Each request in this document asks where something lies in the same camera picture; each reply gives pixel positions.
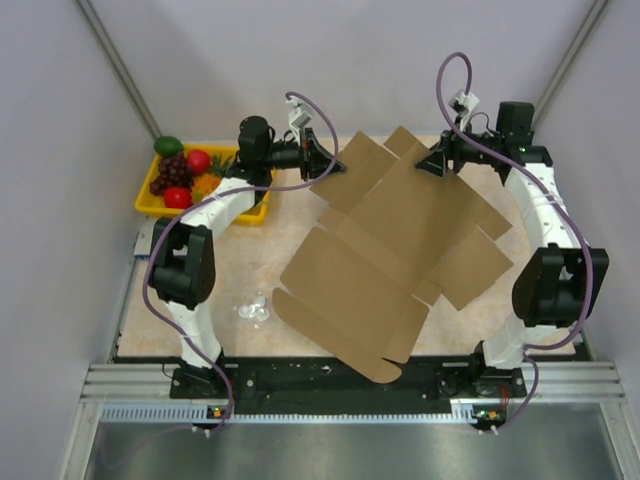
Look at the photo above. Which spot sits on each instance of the brown cardboard box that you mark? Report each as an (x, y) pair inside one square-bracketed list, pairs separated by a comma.
[(392, 240)]

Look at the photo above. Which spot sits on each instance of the red apple lower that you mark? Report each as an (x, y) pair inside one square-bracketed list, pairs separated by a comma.
[(177, 198)]

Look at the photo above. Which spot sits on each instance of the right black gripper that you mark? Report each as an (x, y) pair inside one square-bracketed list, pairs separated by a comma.
[(449, 147)]

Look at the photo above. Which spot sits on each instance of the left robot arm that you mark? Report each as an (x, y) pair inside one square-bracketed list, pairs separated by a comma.
[(181, 269)]

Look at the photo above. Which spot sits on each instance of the grey cable duct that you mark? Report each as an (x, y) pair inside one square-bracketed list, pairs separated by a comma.
[(202, 413)]

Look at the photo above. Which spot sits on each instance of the razor blister pack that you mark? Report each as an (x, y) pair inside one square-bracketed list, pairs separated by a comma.
[(142, 247)]

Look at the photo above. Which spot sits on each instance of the crumpled clear plastic wrap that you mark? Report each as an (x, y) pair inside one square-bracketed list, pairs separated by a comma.
[(255, 310)]

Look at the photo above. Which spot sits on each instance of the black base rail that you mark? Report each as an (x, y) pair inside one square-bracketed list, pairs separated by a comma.
[(327, 386)]

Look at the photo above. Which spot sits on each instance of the green avocado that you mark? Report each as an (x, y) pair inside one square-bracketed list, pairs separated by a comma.
[(168, 146)]

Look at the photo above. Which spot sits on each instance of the red apple upper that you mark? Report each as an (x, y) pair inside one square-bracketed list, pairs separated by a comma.
[(198, 162)]

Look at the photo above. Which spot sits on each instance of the yellow plastic tray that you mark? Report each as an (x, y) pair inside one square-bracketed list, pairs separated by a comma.
[(153, 206)]

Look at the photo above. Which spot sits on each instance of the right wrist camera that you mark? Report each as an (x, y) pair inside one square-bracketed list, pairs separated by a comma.
[(464, 105)]

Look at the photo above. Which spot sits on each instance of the red apple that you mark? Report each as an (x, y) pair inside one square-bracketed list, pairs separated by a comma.
[(198, 162), (177, 198)]

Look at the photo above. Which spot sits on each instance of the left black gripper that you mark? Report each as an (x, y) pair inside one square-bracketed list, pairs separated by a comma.
[(318, 161)]

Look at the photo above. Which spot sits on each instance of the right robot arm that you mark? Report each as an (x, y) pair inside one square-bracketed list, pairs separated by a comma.
[(556, 291)]

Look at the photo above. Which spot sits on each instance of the dark red grape bunch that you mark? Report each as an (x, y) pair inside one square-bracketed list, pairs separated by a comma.
[(173, 172)]

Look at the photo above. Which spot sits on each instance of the orange pineapple toy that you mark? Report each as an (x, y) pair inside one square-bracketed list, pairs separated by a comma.
[(207, 182)]

